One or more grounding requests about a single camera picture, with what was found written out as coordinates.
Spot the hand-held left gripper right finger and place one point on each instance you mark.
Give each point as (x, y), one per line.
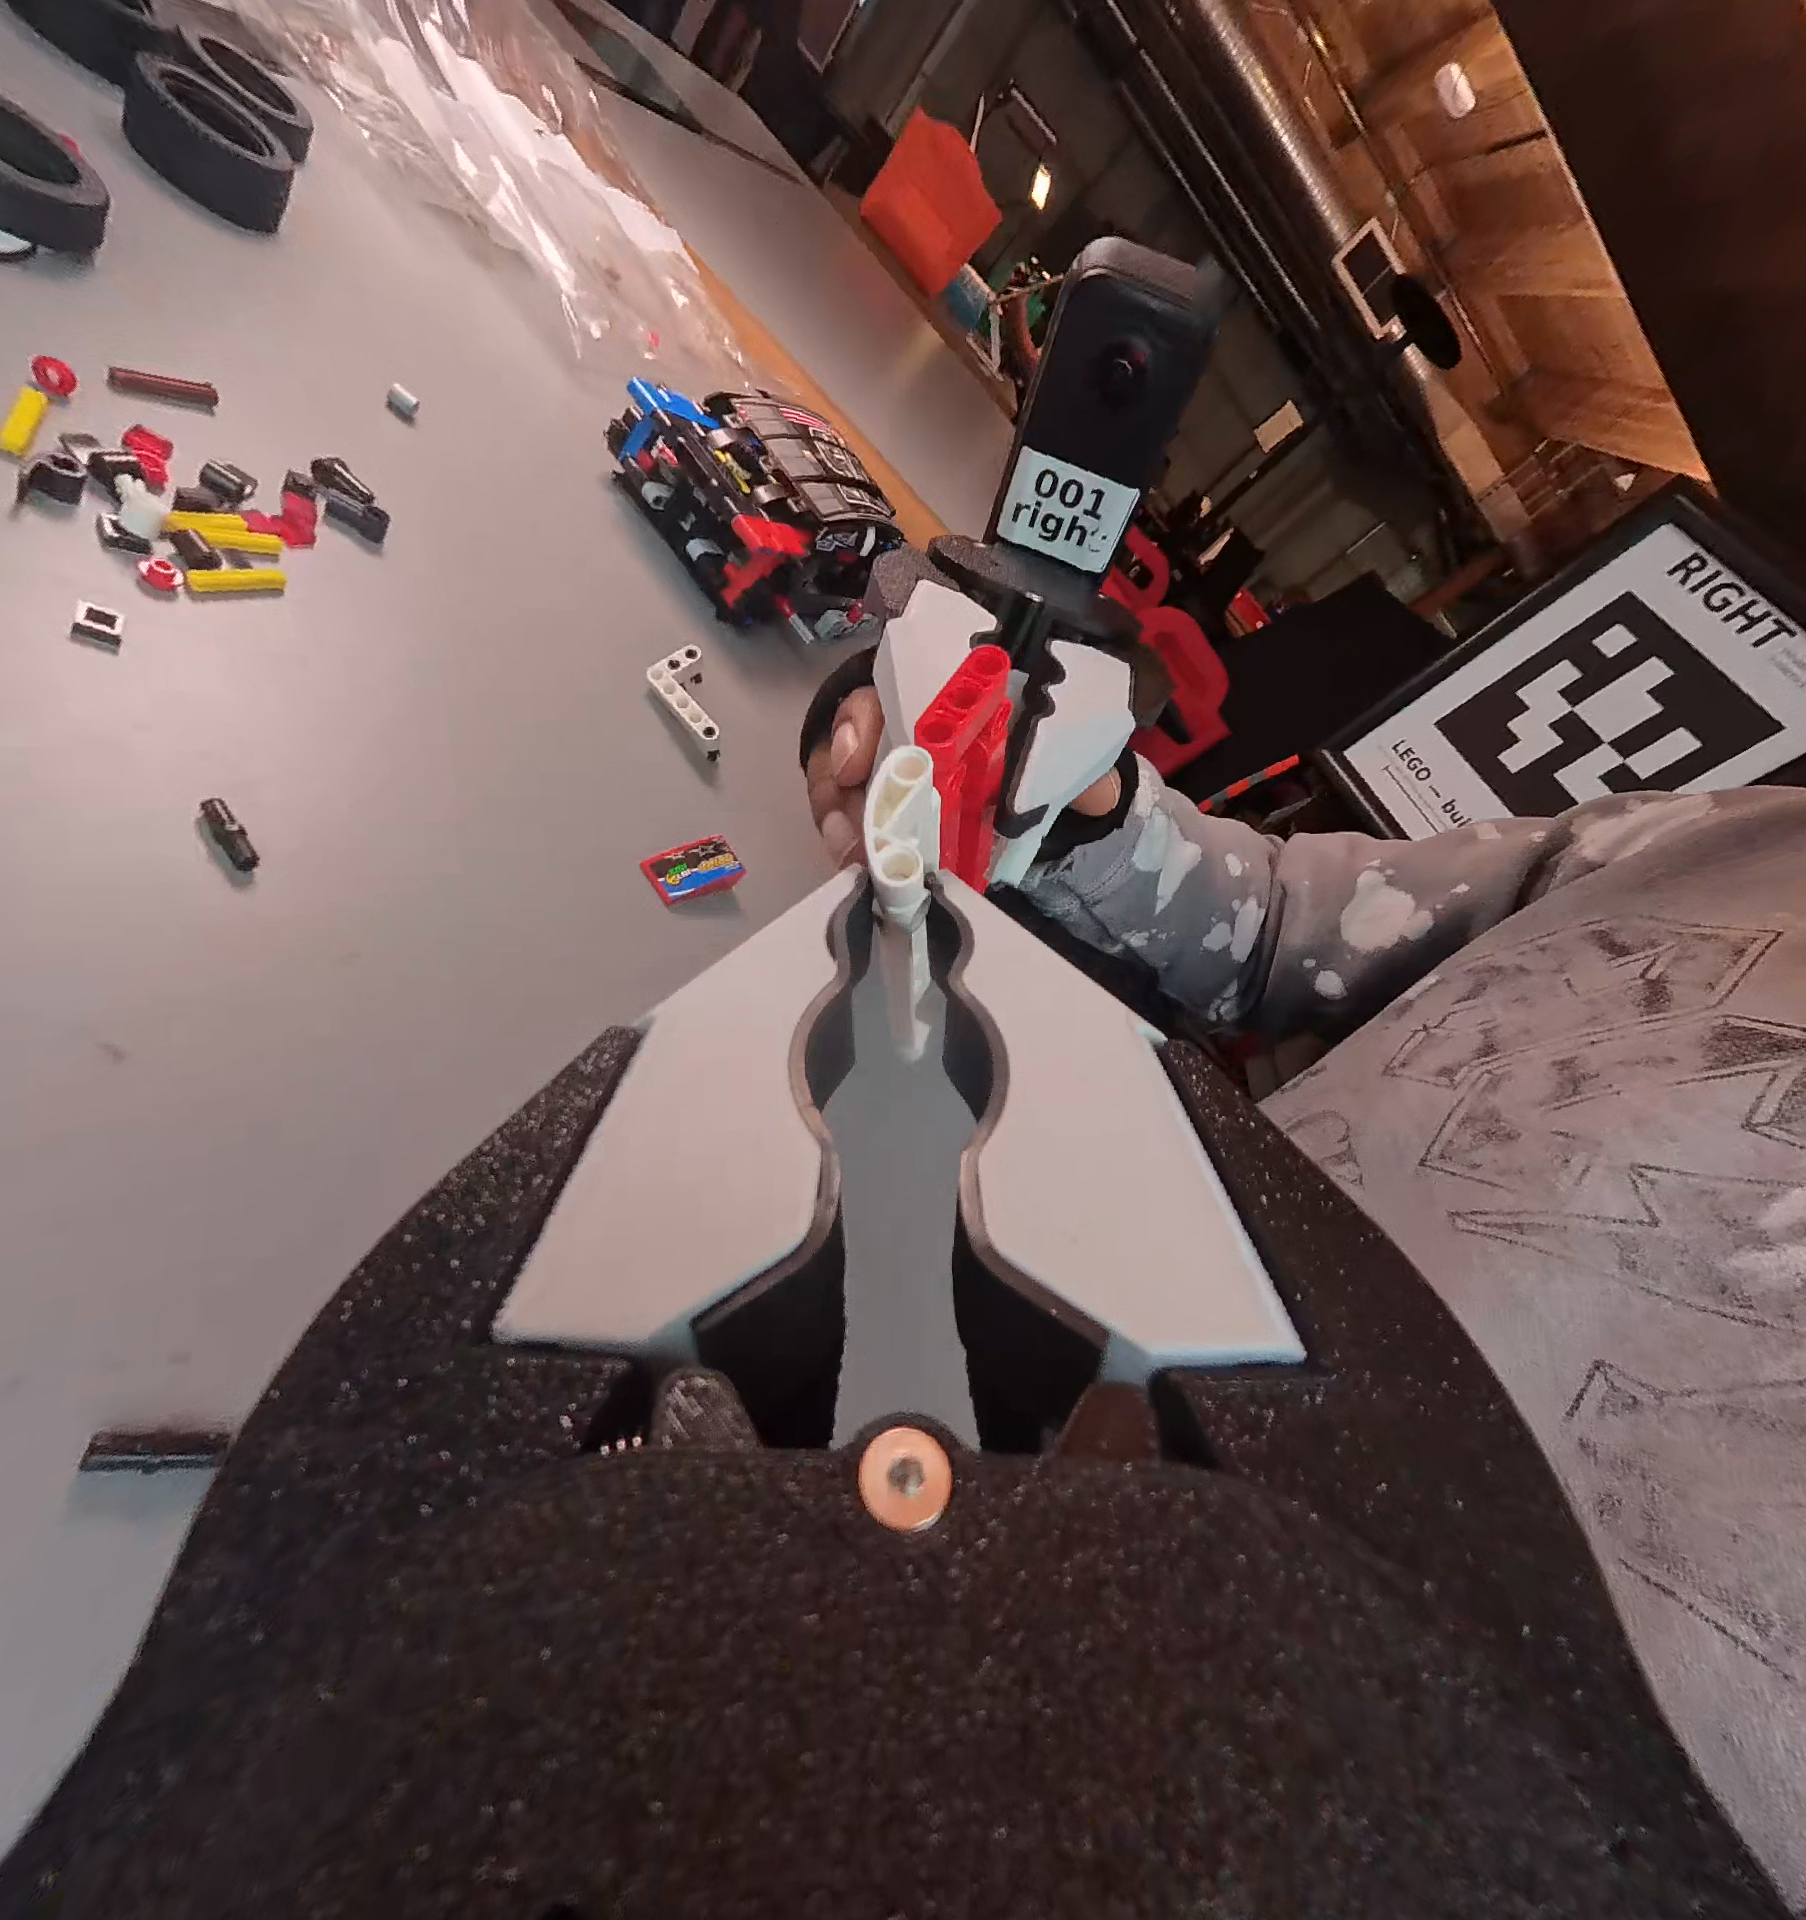
(1129, 1202)

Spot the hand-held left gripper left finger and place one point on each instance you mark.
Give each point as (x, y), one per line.
(663, 1187)

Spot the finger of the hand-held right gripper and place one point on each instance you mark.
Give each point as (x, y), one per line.
(1083, 721)
(916, 661)

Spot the red beam brick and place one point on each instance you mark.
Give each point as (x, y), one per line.
(965, 735)

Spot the red printed tile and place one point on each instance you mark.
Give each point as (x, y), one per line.
(693, 871)

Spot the person's right forearm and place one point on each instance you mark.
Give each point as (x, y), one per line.
(1293, 900)

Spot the grey desk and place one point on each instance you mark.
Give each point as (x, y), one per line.
(394, 930)

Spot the person's right hand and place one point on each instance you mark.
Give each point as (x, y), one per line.
(844, 766)

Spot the red plastic chair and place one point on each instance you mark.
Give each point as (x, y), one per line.
(1181, 661)

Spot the brick-built toy car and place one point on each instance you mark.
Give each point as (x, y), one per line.
(761, 503)

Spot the white angled beam brick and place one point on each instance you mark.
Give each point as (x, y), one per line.
(685, 702)

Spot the orange plastic crate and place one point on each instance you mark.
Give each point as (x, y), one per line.
(932, 203)

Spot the person's torso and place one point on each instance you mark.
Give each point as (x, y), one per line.
(1593, 1277)

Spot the black white marker sign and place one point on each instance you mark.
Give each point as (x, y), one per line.
(1609, 674)

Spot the black connector pin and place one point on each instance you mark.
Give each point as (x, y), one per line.
(227, 836)

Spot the black axle rod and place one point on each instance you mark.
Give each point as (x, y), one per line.
(153, 1451)

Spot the clear plastic bags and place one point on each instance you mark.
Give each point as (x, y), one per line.
(512, 165)

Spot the pile of yellow red black bricks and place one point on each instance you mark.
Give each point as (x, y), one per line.
(198, 510)

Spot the small black tile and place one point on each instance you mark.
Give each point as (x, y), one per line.
(97, 622)

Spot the brown axle rod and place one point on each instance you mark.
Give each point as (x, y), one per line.
(162, 387)

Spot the black rubber tire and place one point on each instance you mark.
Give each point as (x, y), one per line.
(17, 173)
(213, 150)
(264, 84)
(95, 30)

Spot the silver ventilation duct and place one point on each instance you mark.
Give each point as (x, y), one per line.
(1323, 179)

